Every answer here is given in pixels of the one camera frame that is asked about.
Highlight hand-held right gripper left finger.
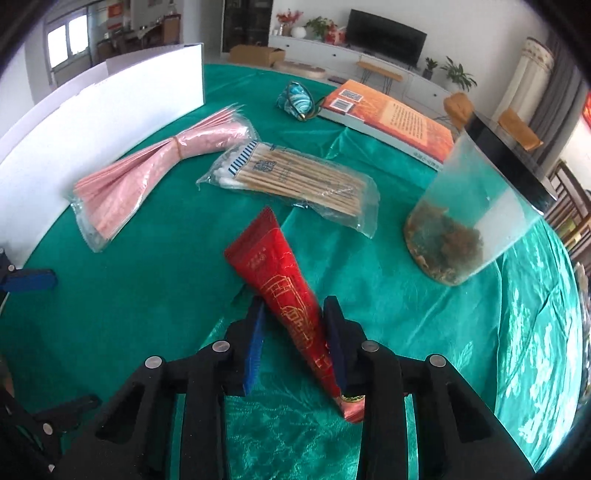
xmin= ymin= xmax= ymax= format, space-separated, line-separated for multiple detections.
xmin=55 ymin=295 xmax=266 ymax=480

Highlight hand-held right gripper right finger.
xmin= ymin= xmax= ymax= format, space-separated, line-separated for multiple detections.
xmin=322 ymin=295 xmax=536 ymax=480

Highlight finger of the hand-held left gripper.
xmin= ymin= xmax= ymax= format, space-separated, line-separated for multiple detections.
xmin=0 ymin=247 xmax=57 ymax=305
xmin=0 ymin=355 xmax=102 ymax=480

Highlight red tube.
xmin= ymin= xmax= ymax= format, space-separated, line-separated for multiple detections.
xmin=224 ymin=206 xmax=368 ymax=423

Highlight bundle of pink plastic bags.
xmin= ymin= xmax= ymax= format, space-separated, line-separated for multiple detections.
xmin=71 ymin=105 xmax=260 ymax=254

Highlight cotton swab pack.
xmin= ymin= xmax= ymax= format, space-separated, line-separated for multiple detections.
xmin=196 ymin=140 xmax=380 ymax=239

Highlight clear plastic jar black lid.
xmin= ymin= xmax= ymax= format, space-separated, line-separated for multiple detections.
xmin=404 ymin=111 xmax=557 ymax=287

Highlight white foam board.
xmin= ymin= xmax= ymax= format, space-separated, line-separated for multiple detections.
xmin=0 ymin=42 xmax=206 ymax=268

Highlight orange book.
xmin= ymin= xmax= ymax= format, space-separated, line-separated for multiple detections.
xmin=316 ymin=79 xmax=460 ymax=172

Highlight window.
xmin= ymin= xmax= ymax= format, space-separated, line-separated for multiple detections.
xmin=44 ymin=18 xmax=90 ymax=72

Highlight teal patterned pouch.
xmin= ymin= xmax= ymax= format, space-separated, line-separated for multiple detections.
xmin=276 ymin=80 xmax=324 ymax=122

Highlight orange chair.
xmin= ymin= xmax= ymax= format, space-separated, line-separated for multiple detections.
xmin=443 ymin=92 xmax=476 ymax=127
xmin=498 ymin=108 xmax=544 ymax=151

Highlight dark wooden chair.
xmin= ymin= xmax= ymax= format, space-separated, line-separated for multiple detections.
xmin=545 ymin=159 xmax=591 ymax=259

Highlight wooden side table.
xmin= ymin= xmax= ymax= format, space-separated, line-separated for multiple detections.
xmin=357 ymin=60 xmax=403 ymax=88

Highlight white television cabinet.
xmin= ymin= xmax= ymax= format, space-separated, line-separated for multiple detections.
xmin=269 ymin=34 xmax=453 ymax=107

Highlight large green potted plant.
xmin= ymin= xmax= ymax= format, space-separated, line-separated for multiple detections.
xmin=441 ymin=56 xmax=477 ymax=90

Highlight cardboard box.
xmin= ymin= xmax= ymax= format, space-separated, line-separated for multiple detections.
xmin=229 ymin=44 xmax=286 ymax=66

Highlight black flat television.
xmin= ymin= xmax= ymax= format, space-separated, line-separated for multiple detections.
xmin=345 ymin=9 xmax=428 ymax=65

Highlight green plant with red flowers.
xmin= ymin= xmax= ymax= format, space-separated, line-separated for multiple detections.
xmin=305 ymin=16 xmax=347 ymax=44

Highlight red flowers in vase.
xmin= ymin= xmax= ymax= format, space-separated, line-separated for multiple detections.
xmin=276 ymin=9 xmax=303 ymax=35

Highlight black display cabinet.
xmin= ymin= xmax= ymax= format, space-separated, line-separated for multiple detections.
xmin=221 ymin=0 xmax=275 ymax=54

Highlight grey curtain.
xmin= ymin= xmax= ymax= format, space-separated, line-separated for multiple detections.
xmin=531 ymin=39 xmax=587 ymax=176

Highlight white standing air conditioner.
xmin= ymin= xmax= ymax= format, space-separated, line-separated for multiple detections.
xmin=490 ymin=36 xmax=555 ymax=121

